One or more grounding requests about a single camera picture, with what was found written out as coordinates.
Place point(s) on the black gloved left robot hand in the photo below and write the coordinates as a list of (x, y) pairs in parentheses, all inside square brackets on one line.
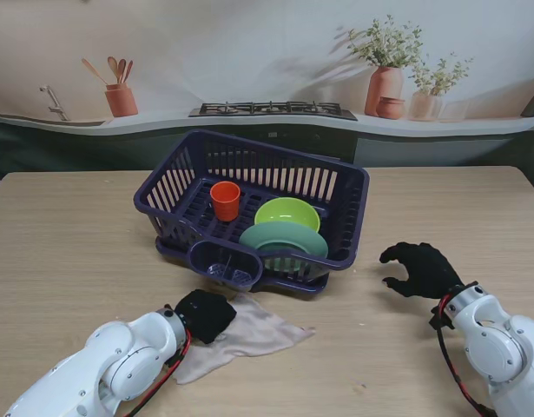
[(206, 315)]

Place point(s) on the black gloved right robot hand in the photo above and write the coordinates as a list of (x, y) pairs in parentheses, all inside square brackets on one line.
[(423, 271)]

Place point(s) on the grey wiping cloth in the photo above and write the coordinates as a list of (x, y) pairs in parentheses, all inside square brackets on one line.
[(258, 334)]

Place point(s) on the teal plate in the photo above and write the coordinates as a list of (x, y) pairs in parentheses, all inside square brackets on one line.
[(284, 239)]

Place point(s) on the orange cup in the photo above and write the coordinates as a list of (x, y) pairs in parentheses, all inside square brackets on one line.
[(226, 202)]

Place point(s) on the lime green bowl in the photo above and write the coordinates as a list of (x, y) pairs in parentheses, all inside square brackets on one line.
[(288, 215)]

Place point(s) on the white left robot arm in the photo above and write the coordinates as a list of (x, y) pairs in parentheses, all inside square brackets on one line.
[(101, 369)]

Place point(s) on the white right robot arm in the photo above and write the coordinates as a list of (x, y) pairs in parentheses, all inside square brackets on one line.
[(496, 343)]

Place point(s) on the purple plastic dish rack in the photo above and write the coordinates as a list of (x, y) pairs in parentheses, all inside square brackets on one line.
[(249, 174)]

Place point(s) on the printed kitchen scene backdrop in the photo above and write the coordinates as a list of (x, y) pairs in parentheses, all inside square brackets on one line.
[(249, 43)]

